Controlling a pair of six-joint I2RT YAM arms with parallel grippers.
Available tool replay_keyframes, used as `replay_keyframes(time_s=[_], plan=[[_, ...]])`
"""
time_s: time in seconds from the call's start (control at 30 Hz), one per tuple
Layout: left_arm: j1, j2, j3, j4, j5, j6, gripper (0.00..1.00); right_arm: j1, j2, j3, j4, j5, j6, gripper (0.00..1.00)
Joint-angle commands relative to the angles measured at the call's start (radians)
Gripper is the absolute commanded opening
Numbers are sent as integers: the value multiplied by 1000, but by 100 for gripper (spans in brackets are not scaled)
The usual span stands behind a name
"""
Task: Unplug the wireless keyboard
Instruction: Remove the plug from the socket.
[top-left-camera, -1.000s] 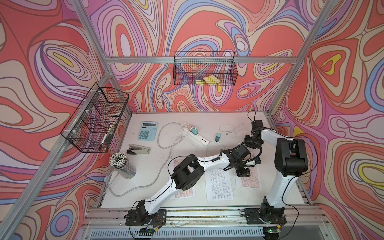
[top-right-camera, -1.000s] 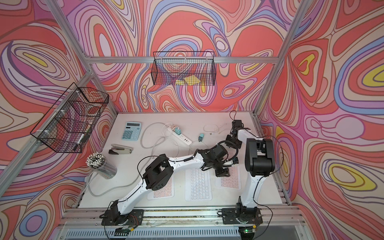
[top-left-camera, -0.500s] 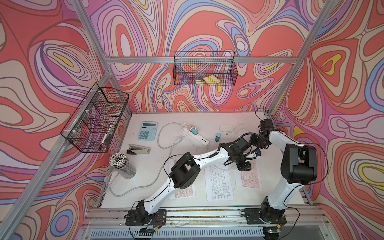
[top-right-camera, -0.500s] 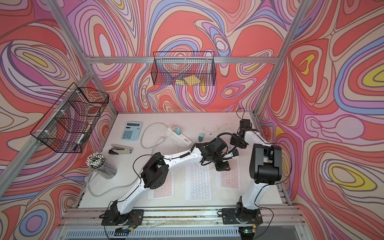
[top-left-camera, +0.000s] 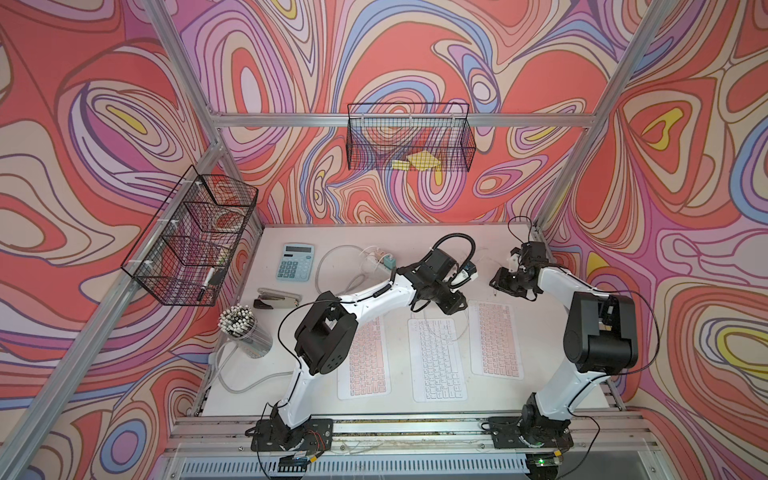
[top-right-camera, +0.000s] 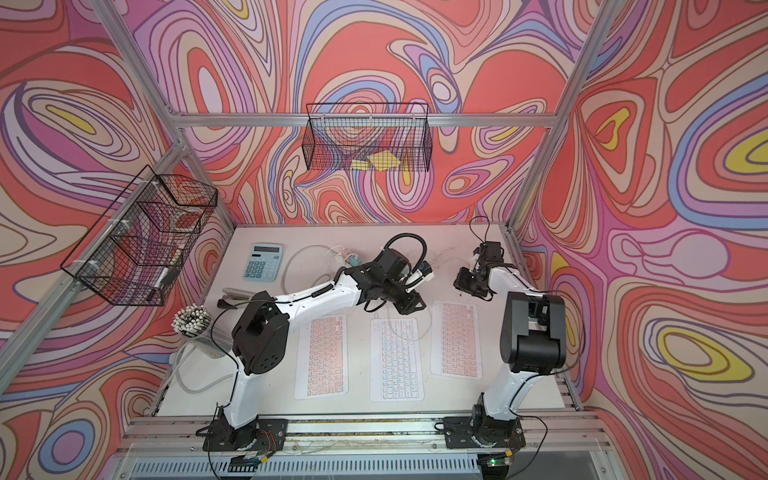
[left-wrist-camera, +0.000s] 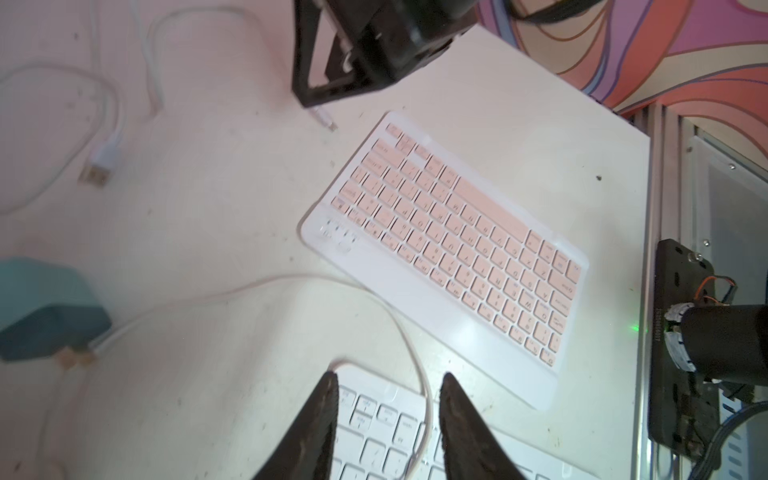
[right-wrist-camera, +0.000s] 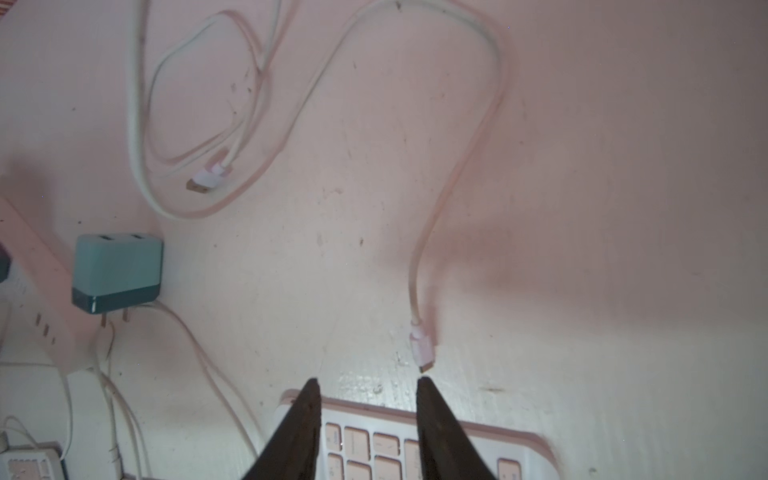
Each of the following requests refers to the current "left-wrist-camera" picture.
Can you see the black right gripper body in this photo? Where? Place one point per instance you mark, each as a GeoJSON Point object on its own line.
{"type": "Point", "coordinates": [376, 44]}

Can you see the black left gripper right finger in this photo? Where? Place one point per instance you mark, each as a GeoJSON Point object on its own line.
{"type": "Point", "coordinates": [470, 449]}

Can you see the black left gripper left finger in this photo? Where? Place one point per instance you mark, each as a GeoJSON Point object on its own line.
{"type": "Point", "coordinates": [306, 449]}

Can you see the pink keyboard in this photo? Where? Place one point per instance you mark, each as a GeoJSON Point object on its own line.
{"type": "Point", "coordinates": [426, 233]}

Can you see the teal charger adapter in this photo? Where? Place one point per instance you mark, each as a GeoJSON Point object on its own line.
{"type": "Point", "coordinates": [46, 308]}

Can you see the middle white keyboard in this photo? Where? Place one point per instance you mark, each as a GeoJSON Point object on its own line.
{"type": "Point", "coordinates": [380, 426]}

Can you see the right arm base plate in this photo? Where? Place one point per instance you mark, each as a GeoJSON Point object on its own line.
{"type": "Point", "coordinates": [684, 409]}

